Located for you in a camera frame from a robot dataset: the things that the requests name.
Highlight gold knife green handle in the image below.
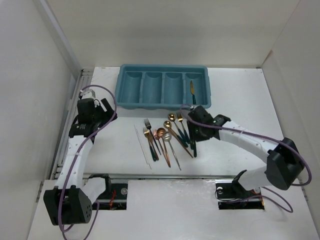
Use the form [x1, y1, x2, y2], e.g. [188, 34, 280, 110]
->
[192, 141, 198, 158]
[190, 80, 197, 105]

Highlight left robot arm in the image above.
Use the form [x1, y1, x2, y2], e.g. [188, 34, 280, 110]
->
[43, 97, 117, 226]

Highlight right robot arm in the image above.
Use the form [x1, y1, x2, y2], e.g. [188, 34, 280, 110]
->
[187, 105, 307, 197]

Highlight silver slotted spoon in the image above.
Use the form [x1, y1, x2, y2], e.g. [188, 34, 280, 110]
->
[162, 131, 182, 171]

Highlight copper slotted spoon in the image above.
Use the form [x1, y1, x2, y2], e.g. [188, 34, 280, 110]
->
[157, 127, 171, 168]

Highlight rose gold spoon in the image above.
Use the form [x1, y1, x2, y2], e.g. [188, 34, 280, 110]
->
[153, 129, 162, 156]

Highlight blue plastic cutlery tray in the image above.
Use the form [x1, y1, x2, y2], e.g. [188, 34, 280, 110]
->
[115, 64, 212, 110]

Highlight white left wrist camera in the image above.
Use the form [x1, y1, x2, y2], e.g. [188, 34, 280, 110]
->
[79, 89, 96, 100]

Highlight gold spoon upper green handle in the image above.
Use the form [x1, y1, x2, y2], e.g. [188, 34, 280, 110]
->
[168, 113, 188, 147]

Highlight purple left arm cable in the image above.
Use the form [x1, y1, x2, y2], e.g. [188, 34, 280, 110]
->
[58, 85, 118, 239]

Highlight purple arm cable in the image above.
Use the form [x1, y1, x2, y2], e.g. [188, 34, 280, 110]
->
[179, 104, 313, 213]
[58, 85, 118, 239]

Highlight aluminium rail left side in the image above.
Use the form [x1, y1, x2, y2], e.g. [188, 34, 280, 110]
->
[46, 68, 94, 180]

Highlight aluminium rail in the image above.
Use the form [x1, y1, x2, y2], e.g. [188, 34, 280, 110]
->
[109, 173, 236, 180]
[46, 68, 94, 180]

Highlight rose gold fork green handle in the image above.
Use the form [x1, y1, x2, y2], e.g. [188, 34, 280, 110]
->
[143, 127, 157, 162]

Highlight aluminium rail front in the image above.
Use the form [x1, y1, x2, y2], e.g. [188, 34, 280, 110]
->
[109, 173, 236, 180]

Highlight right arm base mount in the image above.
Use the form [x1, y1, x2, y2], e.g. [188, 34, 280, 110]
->
[214, 182, 265, 210]

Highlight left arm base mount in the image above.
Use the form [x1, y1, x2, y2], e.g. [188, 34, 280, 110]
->
[84, 174, 129, 211]

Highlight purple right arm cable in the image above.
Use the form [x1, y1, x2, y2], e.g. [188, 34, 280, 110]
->
[179, 104, 313, 213]

